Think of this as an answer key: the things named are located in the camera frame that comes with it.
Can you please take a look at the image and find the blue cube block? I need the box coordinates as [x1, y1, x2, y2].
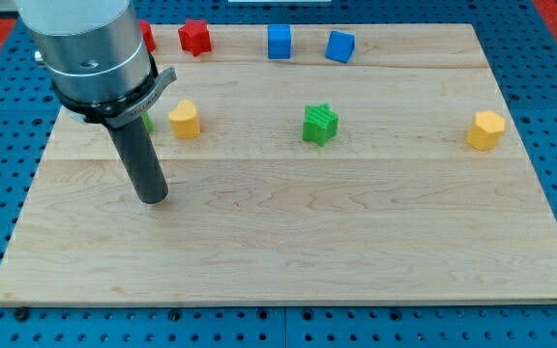
[267, 24, 292, 60]

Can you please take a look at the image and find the red block behind arm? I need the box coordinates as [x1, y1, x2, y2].
[138, 19, 156, 52]

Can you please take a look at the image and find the yellow hexagon block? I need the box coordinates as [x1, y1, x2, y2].
[466, 110, 506, 151]

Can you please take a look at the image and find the yellow heart block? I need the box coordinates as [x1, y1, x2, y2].
[168, 100, 201, 139]

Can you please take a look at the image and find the green star block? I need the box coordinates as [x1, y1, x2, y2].
[302, 103, 339, 146]

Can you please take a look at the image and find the wooden board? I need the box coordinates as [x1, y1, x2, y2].
[0, 24, 557, 307]

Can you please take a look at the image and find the red star block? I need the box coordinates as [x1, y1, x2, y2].
[178, 18, 212, 56]

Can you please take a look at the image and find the green block behind rod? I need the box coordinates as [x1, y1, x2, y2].
[142, 113, 154, 133]

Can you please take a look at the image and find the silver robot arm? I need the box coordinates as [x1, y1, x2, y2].
[15, 0, 176, 204]

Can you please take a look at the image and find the blue triangular prism block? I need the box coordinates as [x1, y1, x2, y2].
[325, 30, 355, 64]

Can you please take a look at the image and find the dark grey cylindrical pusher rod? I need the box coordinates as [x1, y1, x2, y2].
[106, 118, 168, 204]

